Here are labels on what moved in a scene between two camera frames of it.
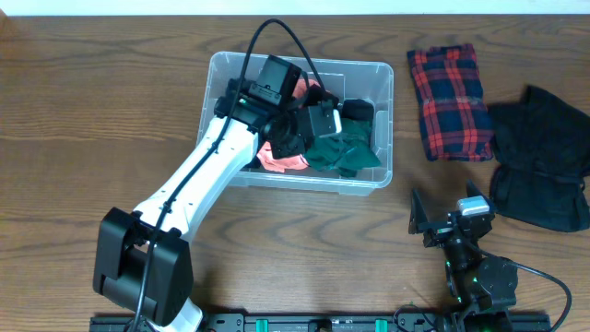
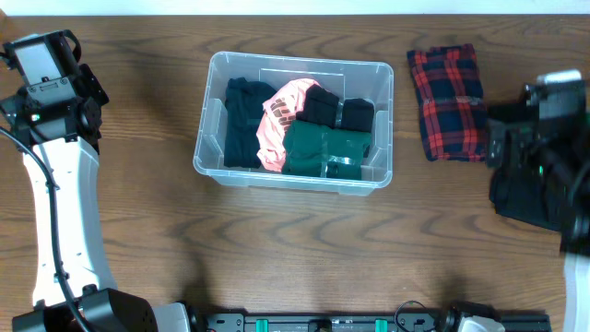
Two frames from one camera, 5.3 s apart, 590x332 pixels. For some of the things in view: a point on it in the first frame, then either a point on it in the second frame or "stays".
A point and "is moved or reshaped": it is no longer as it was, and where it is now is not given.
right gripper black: (439, 231) → (528, 138)
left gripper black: (293, 148) → (87, 87)
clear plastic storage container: (354, 160) stays
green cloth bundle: (348, 151) is moved or reshaped
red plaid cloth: (454, 115) stays
